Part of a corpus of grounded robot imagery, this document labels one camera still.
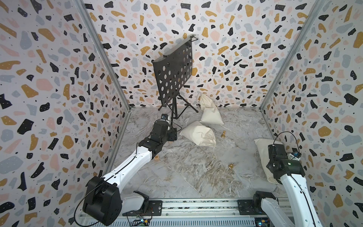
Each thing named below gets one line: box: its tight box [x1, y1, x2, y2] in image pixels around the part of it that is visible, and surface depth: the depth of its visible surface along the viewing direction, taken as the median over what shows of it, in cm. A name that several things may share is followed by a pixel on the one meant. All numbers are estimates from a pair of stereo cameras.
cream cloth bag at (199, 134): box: [179, 120, 217, 148], surface depth 97 cm
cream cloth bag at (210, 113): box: [199, 93, 225, 125], surface depth 111 cm
